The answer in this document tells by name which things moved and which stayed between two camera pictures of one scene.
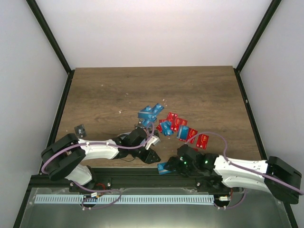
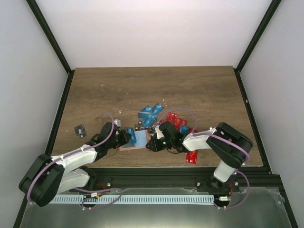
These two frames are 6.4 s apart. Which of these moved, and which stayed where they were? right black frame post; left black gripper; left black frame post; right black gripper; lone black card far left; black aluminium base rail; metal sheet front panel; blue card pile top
Moved: left black gripper; right black gripper
Stayed: metal sheet front panel; right black frame post; left black frame post; blue card pile top; lone black card far left; black aluminium base rail
